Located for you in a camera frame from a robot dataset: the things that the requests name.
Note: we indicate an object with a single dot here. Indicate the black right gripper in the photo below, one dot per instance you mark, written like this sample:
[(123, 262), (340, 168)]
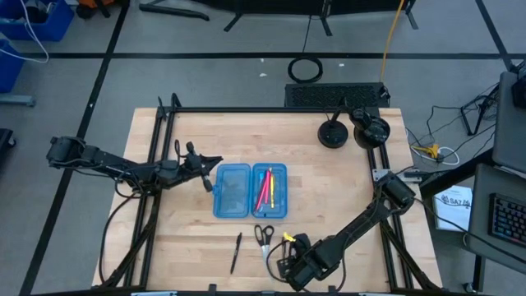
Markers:
[(285, 259)]

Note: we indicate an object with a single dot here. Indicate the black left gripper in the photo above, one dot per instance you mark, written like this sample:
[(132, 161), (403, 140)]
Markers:
[(207, 185)]

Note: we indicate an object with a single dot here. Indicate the small yellow plastic piece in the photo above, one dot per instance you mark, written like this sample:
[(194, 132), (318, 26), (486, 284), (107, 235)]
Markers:
[(289, 237)]

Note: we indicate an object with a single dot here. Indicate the yellow highlighter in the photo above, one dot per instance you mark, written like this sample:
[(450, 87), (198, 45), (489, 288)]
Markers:
[(272, 193)]

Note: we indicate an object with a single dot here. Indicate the pink highlighter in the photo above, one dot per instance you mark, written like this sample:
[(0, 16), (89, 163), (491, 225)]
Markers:
[(260, 197)]

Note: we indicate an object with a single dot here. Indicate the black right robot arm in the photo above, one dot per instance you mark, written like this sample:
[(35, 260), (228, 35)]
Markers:
[(357, 230)]

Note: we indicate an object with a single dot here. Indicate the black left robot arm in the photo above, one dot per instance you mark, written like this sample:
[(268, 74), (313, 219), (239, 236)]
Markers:
[(107, 162)]

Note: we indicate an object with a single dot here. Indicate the blue translucent plastic supply box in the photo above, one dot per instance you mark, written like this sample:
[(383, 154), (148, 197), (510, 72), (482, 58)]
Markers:
[(232, 193)]

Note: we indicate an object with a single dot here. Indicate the black vented box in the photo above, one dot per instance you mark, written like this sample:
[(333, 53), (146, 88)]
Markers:
[(328, 95)]

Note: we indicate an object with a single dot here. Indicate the white printed paper box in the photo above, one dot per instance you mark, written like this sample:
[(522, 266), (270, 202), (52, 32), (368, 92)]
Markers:
[(452, 209)]

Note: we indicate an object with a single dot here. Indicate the black pen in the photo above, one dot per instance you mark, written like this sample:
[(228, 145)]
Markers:
[(236, 254)]

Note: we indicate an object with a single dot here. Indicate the silver mounting plate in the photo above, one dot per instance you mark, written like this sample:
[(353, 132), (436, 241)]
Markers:
[(380, 175)]

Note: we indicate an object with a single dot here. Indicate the black gooseneck stand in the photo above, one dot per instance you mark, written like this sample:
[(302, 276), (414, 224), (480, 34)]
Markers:
[(333, 135)]

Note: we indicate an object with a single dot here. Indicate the yellow and white power plug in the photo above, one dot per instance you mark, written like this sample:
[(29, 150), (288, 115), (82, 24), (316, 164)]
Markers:
[(427, 151)]

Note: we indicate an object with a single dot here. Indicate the black partition curtain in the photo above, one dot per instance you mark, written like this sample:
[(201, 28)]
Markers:
[(287, 5)]

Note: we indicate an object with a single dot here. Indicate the grey desk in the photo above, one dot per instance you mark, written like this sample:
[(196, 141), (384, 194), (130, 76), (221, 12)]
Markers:
[(511, 123), (478, 222)]

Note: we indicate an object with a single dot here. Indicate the orange shop vacuum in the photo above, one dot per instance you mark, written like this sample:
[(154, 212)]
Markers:
[(96, 2)]

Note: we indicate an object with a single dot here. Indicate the blue plastic bin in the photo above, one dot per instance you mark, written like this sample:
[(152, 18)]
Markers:
[(57, 24), (10, 66)]

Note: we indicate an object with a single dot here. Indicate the black keyboard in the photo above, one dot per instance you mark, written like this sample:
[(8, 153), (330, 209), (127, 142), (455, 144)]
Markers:
[(509, 220)]

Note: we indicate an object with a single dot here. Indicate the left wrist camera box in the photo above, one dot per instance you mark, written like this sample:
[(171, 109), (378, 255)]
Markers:
[(192, 162)]

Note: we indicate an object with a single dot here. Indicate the black corner bracket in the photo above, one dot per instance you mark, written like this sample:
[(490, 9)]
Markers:
[(176, 100)]

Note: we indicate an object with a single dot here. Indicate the small black rounded bracket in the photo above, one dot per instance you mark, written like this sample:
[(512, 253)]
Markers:
[(212, 288)]

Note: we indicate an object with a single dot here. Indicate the silver aluminium bracket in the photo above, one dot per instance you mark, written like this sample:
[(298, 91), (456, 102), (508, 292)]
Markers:
[(154, 293)]

